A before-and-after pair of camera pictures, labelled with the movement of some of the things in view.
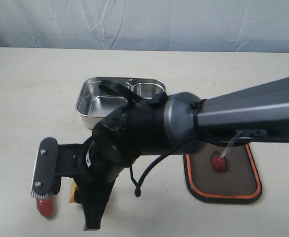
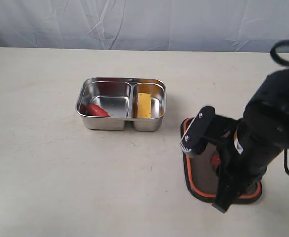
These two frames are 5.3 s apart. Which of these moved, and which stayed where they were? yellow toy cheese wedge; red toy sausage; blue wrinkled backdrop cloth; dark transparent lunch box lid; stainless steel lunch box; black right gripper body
Moved: black right gripper body; red toy sausage; yellow toy cheese wedge
Stayed: blue wrinkled backdrop cloth; dark transparent lunch box lid; stainless steel lunch box
